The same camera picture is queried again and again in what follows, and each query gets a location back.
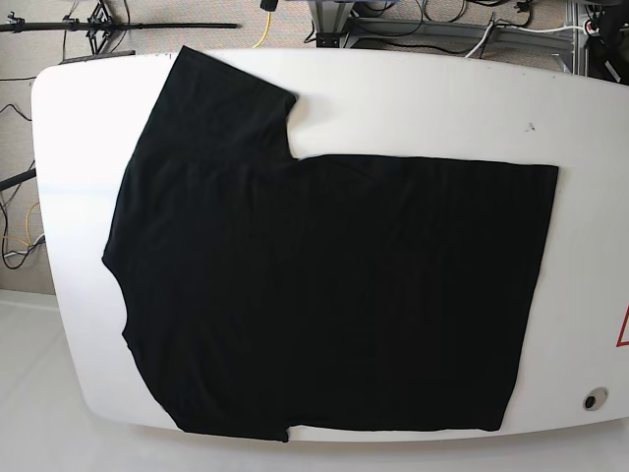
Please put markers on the black T-shirt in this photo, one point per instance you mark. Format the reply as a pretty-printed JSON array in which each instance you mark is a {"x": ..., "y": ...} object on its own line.
[{"x": 340, "y": 291}]

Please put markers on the black tripod stand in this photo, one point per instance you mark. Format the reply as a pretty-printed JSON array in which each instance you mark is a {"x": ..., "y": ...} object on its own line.
[{"x": 100, "y": 27}]

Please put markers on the grey metal base frame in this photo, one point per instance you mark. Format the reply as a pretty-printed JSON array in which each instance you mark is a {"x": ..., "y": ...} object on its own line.
[{"x": 342, "y": 24}]

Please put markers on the table cable grommet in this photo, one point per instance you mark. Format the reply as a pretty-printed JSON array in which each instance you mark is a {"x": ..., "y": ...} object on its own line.
[{"x": 595, "y": 399}]

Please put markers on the red warning sticker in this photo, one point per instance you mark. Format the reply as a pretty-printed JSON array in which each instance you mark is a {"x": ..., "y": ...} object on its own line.
[{"x": 622, "y": 339}]

